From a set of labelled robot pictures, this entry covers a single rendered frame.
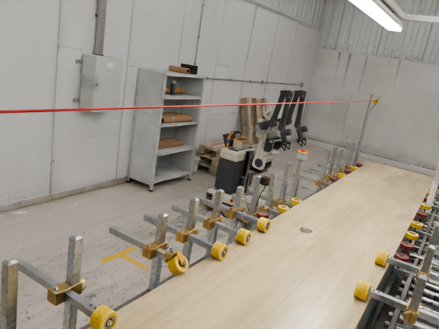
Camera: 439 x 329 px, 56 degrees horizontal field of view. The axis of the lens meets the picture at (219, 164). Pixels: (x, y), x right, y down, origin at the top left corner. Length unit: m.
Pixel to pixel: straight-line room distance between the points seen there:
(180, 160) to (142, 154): 0.91
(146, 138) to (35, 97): 1.53
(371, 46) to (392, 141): 2.32
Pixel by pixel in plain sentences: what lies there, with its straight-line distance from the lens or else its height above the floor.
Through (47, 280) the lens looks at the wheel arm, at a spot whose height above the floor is 0.96.
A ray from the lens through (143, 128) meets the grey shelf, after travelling 5.43.
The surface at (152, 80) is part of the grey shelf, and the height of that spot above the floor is 1.43.
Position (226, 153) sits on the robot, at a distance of 4.86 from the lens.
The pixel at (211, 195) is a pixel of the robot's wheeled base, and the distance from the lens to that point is 5.07.
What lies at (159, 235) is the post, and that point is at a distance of 1.97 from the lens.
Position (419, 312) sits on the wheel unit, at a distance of 2.04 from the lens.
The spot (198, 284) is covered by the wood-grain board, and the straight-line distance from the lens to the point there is 1.86.
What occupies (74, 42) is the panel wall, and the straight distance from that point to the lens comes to 4.77.
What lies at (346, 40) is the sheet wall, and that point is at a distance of 10.86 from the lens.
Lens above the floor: 1.87
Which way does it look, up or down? 15 degrees down
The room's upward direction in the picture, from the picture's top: 9 degrees clockwise
